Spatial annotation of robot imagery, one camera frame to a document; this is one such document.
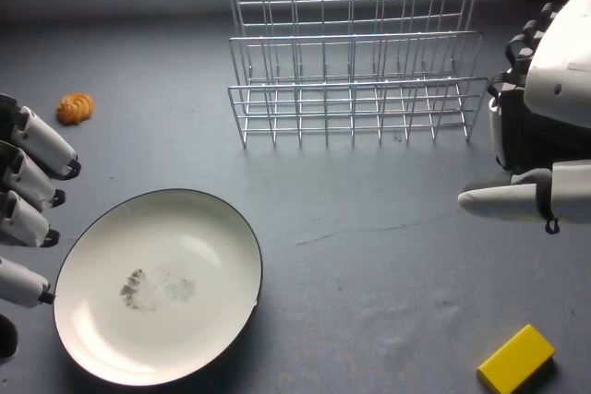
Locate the orange swirl cookie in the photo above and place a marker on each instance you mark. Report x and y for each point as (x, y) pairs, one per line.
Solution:
(75, 109)

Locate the yellow rectangular block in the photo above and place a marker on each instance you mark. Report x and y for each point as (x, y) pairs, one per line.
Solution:
(517, 357)

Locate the white plate with black rim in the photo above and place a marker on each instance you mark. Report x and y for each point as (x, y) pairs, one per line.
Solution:
(157, 288)

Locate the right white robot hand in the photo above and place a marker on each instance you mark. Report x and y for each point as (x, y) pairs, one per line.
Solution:
(563, 71)

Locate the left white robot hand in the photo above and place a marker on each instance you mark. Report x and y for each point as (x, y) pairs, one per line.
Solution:
(37, 145)

